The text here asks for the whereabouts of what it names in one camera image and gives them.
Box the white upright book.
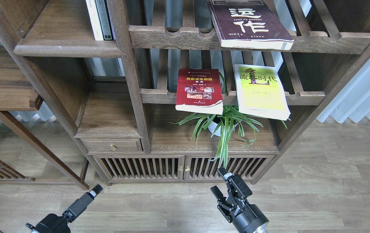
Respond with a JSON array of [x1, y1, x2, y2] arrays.
[[86, 0, 104, 41]]

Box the maroon book white characters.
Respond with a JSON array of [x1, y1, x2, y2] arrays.
[[207, 0, 294, 50]]

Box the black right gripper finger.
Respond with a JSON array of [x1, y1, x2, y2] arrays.
[[218, 168, 253, 200], [210, 186, 226, 205]]

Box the dark green upright book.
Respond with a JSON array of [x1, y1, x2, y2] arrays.
[[96, 0, 113, 41]]

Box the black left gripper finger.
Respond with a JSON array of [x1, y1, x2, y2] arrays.
[[67, 184, 103, 219]]

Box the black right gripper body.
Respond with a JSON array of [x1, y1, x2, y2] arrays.
[[217, 195, 269, 233]]

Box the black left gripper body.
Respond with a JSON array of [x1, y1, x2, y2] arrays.
[[26, 212, 72, 233]]

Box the yellow green book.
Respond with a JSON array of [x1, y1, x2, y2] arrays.
[[234, 64, 290, 121]]

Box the brass drawer knob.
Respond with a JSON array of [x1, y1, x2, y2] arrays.
[[109, 144, 117, 151]]

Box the red book with photos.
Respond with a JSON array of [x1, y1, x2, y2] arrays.
[[176, 68, 223, 115]]

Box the dark wooden bookshelf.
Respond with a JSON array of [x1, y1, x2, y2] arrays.
[[0, 0, 370, 184]]

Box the white plant pot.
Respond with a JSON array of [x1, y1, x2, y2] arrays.
[[208, 116, 238, 136]]

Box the green spider plant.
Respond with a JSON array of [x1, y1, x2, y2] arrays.
[[169, 72, 288, 169]]

